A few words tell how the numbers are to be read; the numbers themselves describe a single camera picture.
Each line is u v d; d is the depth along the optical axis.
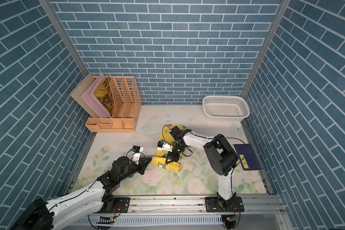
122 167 0.62
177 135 0.70
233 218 0.71
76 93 0.87
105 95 0.99
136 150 0.71
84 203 0.52
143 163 0.71
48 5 0.69
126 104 1.20
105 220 0.72
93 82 0.94
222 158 0.51
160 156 0.90
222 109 1.19
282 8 0.71
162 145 0.79
